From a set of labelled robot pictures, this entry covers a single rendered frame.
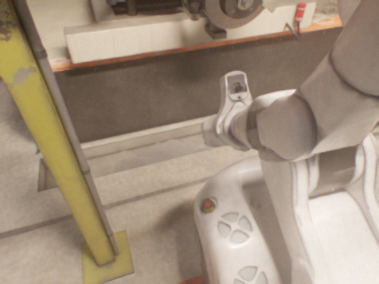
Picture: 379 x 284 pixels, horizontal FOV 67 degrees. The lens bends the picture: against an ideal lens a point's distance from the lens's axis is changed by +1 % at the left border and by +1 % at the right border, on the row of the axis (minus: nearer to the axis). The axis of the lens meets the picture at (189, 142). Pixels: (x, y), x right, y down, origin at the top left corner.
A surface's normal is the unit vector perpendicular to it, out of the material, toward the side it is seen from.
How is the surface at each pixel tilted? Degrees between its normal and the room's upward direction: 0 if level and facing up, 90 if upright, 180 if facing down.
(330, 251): 23
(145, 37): 90
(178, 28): 90
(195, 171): 0
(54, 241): 0
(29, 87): 90
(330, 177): 77
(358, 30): 91
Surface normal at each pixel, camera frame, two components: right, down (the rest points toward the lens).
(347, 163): 0.21, 0.19
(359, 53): -0.88, 0.43
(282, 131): -0.93, 0.20
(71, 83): 0.32, 0.65
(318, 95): -0.97, 0.24
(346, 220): 0.10, -0.42
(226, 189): -0.01, -0.73
